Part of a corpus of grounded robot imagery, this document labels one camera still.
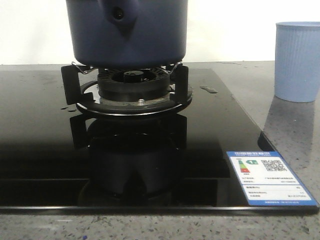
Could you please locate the light blue ribbed cup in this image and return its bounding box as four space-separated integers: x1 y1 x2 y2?
274 21 320 103

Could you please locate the right burner with pot support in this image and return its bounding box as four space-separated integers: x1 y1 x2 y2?
61 62 193 117

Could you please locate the dark blue cooking pot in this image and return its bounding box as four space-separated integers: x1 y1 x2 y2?
66 0 188 69

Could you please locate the black glass gas stove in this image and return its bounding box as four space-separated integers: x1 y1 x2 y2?
0 69 319 215

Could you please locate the blue energy label sticker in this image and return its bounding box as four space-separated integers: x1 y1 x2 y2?
227 151 318 207

